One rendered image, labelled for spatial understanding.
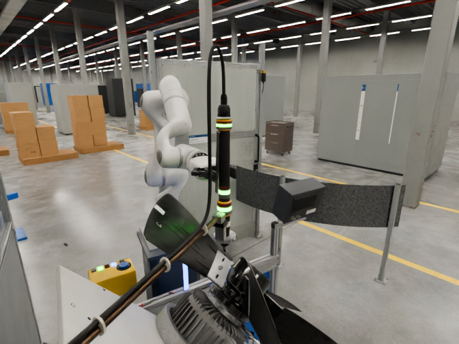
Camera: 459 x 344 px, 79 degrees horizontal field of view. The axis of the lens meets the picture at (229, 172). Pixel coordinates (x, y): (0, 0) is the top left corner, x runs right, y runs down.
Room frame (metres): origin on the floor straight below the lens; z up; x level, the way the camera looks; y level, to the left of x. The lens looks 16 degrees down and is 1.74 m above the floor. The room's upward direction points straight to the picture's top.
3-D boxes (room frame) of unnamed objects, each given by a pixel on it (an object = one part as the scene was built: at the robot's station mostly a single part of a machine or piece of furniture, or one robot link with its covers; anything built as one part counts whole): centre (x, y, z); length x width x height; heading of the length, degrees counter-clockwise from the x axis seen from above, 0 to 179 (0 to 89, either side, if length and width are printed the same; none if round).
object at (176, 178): (1.44, 0.31, 1.25); 0.19 x 0.12 x 0.24; 114
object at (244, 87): (2.81, 0.15, 1.10); 1.21 x 0.06 x 2.20; 122
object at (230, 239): (0.77, 0.02, 1.35); 0.09 x 0.07 x 0.10; 157
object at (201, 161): (0.87, 0.07, 1.50); 0.11 x 0.10 x 0.07; 32
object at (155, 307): (1.13, 0.12, 0.82); 0.90 x 0.04 x 0.08; 122
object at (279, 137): (7.72, -1.40, 0.45); 0.68 x 0.47 x 0.90; 46
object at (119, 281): (0.93, 0.46, 1.02); 0.16 x 0.10 x 0.11; 122
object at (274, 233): (1.36, -0.25, 0.96); 0.03 x 0.03 x 0.20; 32
